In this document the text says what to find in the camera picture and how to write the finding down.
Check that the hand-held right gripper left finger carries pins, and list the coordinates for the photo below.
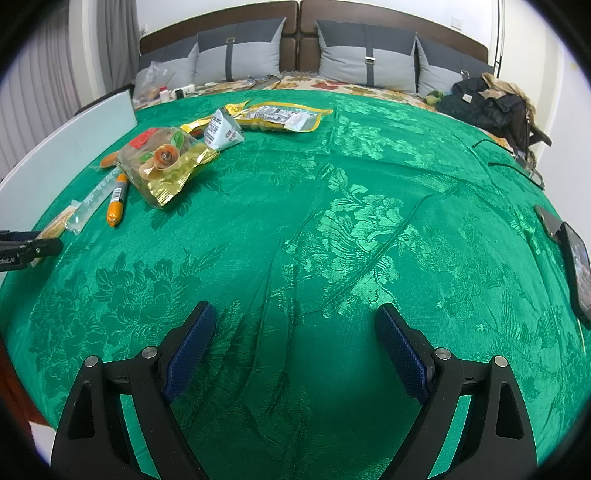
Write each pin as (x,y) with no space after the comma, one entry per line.
(194,350)

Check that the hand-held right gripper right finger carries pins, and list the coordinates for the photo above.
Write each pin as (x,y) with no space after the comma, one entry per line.
(406,360)

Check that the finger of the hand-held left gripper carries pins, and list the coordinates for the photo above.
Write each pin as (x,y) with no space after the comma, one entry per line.
(41,249)

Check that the tan biscuit packet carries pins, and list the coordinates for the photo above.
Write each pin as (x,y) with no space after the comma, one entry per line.
(55,224)

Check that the clear long stick packet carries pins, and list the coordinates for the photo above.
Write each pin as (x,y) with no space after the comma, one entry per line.
(90,203)

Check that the orange sausage stick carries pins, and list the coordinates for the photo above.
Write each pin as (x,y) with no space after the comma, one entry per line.
(115,207)
(110,159)

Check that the white storage box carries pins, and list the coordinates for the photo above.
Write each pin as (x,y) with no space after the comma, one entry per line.
(46,152)

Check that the gold snack bag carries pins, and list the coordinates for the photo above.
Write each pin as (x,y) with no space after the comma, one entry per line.
(166,175)

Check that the white triangular snack packet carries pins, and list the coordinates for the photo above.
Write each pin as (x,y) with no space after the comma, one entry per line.
(219,131)

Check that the dark bedside furniture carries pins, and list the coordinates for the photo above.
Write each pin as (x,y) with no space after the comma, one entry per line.
(87,110)

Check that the green patterned blanket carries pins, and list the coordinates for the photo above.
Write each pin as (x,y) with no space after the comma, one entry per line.
(295,207)

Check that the black smartphone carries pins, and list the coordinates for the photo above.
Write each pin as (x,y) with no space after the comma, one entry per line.
(577,267)

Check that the yellow snack packet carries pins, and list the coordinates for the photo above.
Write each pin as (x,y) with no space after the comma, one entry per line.
(194,125)

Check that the small red-capped bottle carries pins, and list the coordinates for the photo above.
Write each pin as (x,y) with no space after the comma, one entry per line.
(164,94)

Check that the dark phone case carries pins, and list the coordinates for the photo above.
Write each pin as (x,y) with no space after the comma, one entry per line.
(547,221)

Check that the clear plastic bag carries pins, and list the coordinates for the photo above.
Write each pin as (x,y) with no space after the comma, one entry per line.
(152,78)

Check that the grey curtain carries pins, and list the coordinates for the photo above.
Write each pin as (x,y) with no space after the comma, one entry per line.
(92,46)

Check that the white power strip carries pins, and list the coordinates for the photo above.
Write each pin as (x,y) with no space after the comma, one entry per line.
(183,91)

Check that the grey two-tone pillow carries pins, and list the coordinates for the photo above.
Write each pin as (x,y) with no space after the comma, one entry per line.
(364,55)
(443,64)
(171,60)
(240,50)

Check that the clear yellow-edged snack bag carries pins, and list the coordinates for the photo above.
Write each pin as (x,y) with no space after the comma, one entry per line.
(277,117)

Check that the black jacket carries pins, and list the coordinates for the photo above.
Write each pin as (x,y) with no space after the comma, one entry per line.
(480,106)

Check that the beige cloth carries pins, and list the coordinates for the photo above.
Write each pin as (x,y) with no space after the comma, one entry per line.
(503,87)

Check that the floral bed sheet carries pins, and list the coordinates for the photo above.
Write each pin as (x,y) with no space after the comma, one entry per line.
(323,83)

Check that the thin black pole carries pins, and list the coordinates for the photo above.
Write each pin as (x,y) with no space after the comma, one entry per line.
(498,37)

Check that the white wall switch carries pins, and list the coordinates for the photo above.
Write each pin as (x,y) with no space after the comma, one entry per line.
(457,22)

